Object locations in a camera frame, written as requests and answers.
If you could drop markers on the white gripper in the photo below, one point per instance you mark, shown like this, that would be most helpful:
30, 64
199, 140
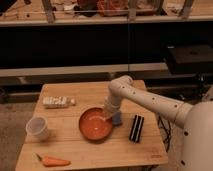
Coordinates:
110, 110

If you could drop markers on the orange ceramic bowl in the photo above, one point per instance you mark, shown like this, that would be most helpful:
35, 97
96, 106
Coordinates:
93, 125

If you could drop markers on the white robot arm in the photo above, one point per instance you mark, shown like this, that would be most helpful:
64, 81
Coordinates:
195, 120

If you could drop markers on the black striped block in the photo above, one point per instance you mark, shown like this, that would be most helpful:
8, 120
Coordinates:
136, 128

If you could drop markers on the wooden table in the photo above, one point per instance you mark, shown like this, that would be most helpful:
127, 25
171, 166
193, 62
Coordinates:
79, 135

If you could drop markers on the white plastic cup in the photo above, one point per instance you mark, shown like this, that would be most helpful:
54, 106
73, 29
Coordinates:
37, 127

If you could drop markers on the orange toy carrot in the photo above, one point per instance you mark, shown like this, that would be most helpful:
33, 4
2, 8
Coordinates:
52, 162

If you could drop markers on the black box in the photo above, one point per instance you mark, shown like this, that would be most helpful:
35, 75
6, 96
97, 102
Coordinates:
195, 59

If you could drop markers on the long shelf bench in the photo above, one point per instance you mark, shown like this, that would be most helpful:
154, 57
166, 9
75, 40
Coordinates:
97, 12

